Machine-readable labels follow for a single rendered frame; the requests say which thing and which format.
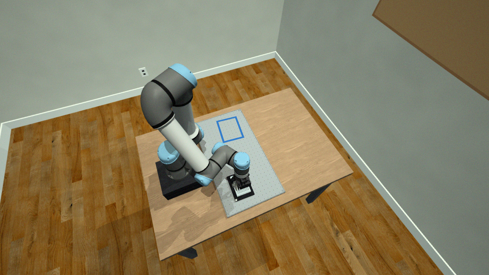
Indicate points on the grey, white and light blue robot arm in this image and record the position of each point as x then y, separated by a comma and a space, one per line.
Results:
180, 153

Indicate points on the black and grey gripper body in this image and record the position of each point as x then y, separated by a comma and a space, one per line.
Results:
242, 182

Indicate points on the black rectangular frame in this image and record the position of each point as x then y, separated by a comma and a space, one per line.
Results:
234, 193

